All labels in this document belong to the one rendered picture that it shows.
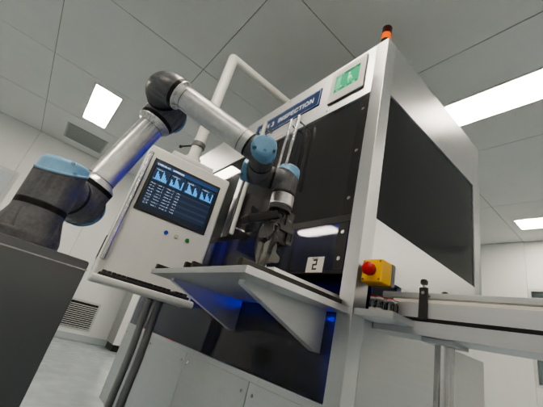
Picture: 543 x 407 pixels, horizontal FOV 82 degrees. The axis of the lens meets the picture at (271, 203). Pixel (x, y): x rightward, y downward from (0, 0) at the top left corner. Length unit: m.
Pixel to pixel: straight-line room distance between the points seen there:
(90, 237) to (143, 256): 4.59
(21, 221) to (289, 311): 0.71
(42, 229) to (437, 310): 1.02
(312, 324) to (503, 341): 0.48
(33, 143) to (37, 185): 5.64
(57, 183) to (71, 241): 5.36
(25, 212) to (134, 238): 0.90
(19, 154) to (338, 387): 6.04
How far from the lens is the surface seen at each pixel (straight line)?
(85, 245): 6.27
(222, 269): 0.88
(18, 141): 6.54
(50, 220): 0.90
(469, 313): 1.00
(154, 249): 1.74
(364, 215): 1.13
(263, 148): 0.88
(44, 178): 0.92
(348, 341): 1.03
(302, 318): 1.02
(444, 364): 1.05
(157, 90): 1.05
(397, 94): 1.58
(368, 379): 1.13
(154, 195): 1.79
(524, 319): 0.97
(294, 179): 1.03
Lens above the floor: 0.72
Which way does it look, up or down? 23 degrees up
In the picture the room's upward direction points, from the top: 15 degrees clockwise
